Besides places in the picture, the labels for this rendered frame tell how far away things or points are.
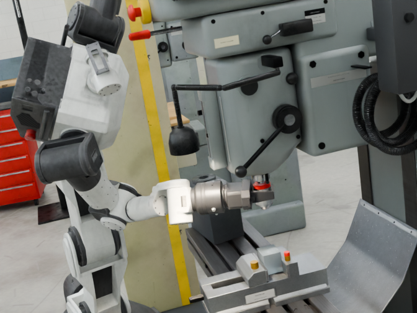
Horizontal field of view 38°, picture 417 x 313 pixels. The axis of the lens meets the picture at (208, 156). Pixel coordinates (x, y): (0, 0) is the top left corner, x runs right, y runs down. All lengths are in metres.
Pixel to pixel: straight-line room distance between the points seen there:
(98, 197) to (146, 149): 1.59
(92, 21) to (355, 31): 0.74
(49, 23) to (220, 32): 9.12
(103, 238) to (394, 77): 1.17
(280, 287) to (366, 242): 0.33
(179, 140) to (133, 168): 1.91
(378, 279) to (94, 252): 0.93
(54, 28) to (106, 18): 8.65
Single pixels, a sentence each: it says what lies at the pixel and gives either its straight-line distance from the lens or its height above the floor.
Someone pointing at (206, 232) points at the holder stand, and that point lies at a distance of 2.18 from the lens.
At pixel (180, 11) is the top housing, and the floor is 1.75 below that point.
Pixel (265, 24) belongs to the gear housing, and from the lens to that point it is 1.45.
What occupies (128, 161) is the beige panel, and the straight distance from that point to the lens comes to 3.31.
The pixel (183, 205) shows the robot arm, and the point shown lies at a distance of 1.64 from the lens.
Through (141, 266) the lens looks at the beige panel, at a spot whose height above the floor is 0.34.
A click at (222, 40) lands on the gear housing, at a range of 1.41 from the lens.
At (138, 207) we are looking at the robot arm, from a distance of 1.77.
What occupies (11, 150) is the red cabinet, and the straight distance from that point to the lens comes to 6.08.
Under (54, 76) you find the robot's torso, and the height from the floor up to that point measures 1.62.
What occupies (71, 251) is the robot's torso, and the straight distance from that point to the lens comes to 2.11.
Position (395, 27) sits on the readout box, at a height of 1.65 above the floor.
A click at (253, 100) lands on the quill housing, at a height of 1.51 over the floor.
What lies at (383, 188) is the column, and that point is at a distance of 1.83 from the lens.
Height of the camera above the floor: 1.79
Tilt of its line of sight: 15 degrees down
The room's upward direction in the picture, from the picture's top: 9 degrees counter-clockwise
